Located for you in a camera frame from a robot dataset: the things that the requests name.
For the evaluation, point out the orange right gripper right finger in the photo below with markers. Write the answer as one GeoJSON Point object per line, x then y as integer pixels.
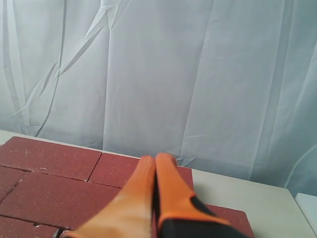
{"type": "Point", "coordinates": [171, 189]}

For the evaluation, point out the white fabric backdrop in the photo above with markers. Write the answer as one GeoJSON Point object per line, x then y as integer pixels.
{"type": "Point", "coordinates": [227, 86]}

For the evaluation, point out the red brick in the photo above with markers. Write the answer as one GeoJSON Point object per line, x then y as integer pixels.
{"type": "Point", "coordinates": [118, 171]}
{"type": "Point", "coordinates": [8, 179]}
{"type": "Point", "coordinates": [48, 158]}

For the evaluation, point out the red brick right second row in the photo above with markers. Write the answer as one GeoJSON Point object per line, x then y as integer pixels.
{"type": "Point", "coordinates": [232, 218]}

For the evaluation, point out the red brick right third row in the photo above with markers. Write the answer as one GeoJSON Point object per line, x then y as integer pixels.
{"type": "Point", "coordinates": [13, 228]}

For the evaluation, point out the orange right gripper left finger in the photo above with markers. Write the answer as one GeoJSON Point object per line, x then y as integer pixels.
{"type": "Point", "coordinates": [129, 214]}

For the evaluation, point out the red brick being placed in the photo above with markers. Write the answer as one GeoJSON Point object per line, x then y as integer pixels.
{"type": "Point", "coordinates": [56, 201]}

